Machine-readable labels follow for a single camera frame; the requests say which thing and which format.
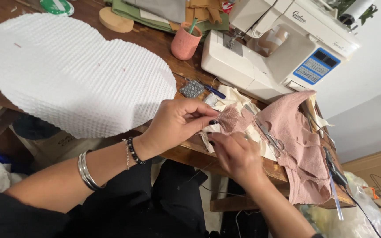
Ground person's left hand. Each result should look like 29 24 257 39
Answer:
134 98 220 163

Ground person's right hand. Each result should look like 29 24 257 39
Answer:
207 132 269 190

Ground small pink fabric piece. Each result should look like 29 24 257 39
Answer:
215 103 256 135

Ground silver metal scissors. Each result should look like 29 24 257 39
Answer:
243 104 286 158

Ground large pink fabric cloth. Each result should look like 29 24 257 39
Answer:
255 90 332 205

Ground cream fabric scraps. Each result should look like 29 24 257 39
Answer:
200 84 278 162

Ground pink textured cup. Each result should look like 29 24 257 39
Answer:
171 21 203 61

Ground clear plastic ruler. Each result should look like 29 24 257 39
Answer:
327 171 344 221

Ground person's black clothing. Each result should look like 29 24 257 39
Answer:
0 159 222 238

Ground white waffle textured fabric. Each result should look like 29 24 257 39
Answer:
0 13 177 139

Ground pile of folded fabrics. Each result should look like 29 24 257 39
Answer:
104 0 231 37

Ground white sewing machine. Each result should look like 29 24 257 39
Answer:
201 0 362 102

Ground round wooden disc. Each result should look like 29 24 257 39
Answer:
99 7 134 33

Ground clear plastic bag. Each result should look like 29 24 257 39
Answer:
304 171 381 238

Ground red and white packet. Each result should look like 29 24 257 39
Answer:
221 0 235 14

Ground brown cardboard box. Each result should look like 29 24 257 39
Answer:
342 145 381 232

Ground green and white round sign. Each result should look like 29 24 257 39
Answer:
40 0 75 17

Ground white paper roll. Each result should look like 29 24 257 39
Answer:
339 0 375 26

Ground green plant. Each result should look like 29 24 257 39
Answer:
328 0 378 27

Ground black beaded bracelet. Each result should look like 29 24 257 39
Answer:
127 136 146 165

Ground thin silver chain bracelet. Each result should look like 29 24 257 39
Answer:
122 139 131 170

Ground blue handled seam ripper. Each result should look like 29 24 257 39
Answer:
172 72 227 100

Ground silver bangle bracelets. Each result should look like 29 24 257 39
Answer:
77 149 107 192

